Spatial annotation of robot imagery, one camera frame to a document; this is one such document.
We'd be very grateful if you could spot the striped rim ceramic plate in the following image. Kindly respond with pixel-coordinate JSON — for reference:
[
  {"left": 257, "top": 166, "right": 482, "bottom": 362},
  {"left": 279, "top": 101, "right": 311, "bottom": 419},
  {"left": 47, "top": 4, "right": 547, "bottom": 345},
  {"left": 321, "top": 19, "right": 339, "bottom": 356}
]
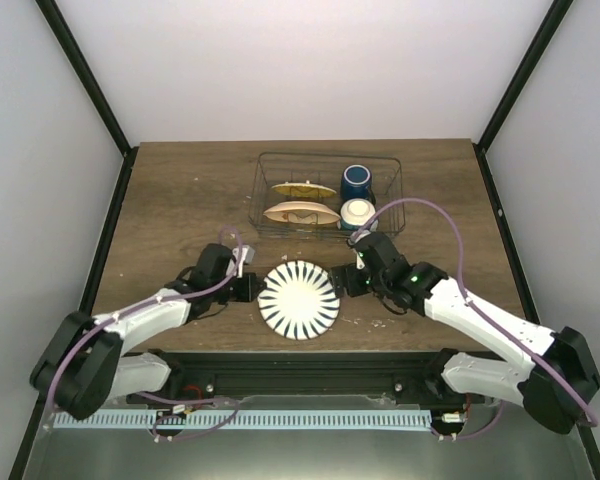
[{"left": 257, "top": 260, "right": 340, "bottom": 341}]

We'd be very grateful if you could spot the white bowl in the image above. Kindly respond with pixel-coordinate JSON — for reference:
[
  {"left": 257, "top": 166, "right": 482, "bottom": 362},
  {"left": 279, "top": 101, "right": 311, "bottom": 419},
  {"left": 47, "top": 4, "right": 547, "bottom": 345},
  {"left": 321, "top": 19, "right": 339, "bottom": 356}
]
[{"left": 338, "top": 198, "right": 376, "bottom": 231}]

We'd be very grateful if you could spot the orange bird pattern plate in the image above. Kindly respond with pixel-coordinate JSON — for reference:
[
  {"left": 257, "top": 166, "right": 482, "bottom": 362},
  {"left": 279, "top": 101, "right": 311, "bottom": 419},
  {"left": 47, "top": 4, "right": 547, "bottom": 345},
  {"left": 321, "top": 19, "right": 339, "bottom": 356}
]
[{"left": 263, "top": 201, "right": 340, "bottom": 225}]

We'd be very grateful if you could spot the dark blue mug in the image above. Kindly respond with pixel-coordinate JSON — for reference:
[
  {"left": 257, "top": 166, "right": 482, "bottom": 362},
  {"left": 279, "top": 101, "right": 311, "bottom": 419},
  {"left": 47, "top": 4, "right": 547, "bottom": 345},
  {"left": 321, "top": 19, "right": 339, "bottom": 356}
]
[{"left": 340, "top": 164, "right": 376, "bottom": 204}]

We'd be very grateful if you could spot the wire dish rack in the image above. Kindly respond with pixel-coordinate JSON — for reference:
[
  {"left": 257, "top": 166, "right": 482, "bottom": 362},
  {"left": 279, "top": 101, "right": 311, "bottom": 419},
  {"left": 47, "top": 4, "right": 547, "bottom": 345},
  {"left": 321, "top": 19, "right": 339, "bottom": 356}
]
[{"left": 249, "top": 152, "right": 403, "bottom": 240}]

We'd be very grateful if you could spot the yellow woven bamboo plate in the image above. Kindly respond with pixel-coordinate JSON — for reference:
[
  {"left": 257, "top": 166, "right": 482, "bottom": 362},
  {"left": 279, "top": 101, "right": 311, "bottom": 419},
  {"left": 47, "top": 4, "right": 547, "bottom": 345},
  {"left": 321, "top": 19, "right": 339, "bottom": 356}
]
[{"left": 271, "top": 181, "right": 337, "bottom": 199}]

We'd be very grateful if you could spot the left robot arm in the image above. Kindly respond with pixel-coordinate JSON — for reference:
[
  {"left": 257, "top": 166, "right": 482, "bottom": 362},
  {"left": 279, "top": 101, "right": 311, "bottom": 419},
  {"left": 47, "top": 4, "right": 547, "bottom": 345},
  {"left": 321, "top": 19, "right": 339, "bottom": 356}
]
[{"left": 29, "top": 243, "right": 265, "bottom": 420}]

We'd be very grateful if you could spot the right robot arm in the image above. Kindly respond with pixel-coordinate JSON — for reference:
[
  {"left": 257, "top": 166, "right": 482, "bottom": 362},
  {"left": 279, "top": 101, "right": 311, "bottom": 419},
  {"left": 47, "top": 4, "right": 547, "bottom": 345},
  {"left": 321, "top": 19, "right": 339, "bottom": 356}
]
[{"left": 330, "top": 232, "right": 600, "bottom": 434}]

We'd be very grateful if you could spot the clear acrylic sheet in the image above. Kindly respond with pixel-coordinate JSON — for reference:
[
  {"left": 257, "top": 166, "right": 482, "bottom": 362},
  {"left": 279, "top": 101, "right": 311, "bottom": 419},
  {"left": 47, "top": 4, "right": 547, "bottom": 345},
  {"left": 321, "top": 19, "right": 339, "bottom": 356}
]
[{"left": 22, "top": 407, "right": 595, "bottom": 479}]

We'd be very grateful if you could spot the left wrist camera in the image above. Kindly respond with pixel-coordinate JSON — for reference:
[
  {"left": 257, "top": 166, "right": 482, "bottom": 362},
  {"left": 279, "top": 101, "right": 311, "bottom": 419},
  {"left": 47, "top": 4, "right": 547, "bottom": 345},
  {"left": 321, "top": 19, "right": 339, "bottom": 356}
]
[{"left": 233, "top": 245, "right": 255, "bottom": 265}]

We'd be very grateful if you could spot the light blue slotted cable duct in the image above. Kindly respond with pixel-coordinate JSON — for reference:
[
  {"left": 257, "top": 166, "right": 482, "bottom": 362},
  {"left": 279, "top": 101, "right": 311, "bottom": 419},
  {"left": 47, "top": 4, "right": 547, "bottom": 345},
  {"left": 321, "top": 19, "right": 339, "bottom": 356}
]
[{"left": 52, "top": 409, "right": 432, "bottom": 432}]

